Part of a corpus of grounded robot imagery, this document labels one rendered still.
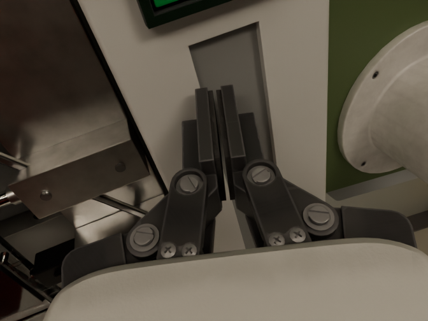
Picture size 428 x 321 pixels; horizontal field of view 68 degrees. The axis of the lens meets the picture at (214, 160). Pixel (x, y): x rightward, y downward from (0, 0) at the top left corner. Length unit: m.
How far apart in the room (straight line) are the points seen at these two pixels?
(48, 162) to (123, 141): 0.05
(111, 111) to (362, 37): 0.25
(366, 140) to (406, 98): 0.07
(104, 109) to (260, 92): 0.11
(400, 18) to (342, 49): 0.06
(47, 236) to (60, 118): 0.19
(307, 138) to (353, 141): 0.22
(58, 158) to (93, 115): 0.04
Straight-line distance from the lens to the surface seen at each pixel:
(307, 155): 0.19
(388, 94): 0.39
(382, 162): 0.46
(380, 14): 0.36
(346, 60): 0.35
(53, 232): 0.39
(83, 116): 0.23
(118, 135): 0.21
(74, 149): 0.22
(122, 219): 0.27
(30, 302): 0.34
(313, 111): 0.17
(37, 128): 0.24
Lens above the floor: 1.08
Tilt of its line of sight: 49 degrees down
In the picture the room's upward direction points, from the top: 152 degrees clockwise
